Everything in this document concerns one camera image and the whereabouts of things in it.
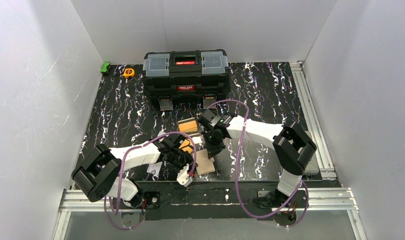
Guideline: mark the yellow tape measure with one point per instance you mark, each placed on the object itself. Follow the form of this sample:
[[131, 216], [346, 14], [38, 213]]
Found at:
[[129, 73]]

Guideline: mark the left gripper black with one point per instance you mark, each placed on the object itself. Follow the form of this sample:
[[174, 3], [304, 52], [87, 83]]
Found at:
[[181, 158]]

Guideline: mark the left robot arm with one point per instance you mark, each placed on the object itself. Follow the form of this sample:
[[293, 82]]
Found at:
[[100, 173]]

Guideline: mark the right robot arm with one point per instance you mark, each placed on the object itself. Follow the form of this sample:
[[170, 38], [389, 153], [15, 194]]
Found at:
[[293, 146]]

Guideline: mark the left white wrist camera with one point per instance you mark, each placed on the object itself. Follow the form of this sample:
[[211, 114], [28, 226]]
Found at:
[[183, 177]]

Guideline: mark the black toolbox with clear lids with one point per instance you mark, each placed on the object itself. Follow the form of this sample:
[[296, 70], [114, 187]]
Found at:
[[198, 76]]

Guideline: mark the green plastic object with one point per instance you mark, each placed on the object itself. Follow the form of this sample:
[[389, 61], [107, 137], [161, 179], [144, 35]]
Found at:
[[105, 68]]

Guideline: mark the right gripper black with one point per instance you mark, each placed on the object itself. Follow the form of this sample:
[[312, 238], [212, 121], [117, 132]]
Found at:
[[214, 142]]

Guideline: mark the tan card holder with sleeves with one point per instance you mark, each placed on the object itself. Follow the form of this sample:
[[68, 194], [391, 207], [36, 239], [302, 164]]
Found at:
[[205, 165]]

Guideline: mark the white aluminium table rail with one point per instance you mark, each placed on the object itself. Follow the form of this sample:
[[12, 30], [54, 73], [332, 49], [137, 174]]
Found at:
[[324, 160]]

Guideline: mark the front aluminium rail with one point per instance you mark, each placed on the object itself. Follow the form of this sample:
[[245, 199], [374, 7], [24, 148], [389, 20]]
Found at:
[[212, 202]]

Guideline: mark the gold card stack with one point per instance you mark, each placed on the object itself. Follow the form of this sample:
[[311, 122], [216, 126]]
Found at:
[[188, 125]]

